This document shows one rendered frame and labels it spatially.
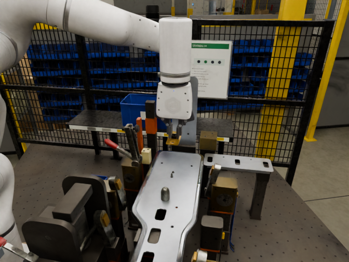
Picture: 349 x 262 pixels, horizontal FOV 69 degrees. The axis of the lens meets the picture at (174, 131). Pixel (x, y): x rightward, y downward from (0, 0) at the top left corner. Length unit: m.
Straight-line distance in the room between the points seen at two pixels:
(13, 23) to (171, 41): 0.36
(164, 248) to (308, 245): 0.72
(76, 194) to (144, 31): 0.47
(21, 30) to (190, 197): 0.71
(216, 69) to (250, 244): 0.85
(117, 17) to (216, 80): 0.85
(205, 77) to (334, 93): 2.53
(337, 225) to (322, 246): 1.25
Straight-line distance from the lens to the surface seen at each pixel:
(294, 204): 1.49
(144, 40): 0.75
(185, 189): 0.97
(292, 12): 1.42
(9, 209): 0.99
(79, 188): 0.73
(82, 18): 0.65
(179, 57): 0.66
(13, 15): 0.70
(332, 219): 2.62
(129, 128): 0.94
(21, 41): 0.78
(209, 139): 1.19
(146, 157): 1.08
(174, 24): 0.65
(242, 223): 1.30
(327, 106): 3.74
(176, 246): 0.80
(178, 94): 0.70
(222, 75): 1.40
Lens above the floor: 1.62
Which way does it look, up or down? 27 degrees down
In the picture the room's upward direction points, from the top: straight up
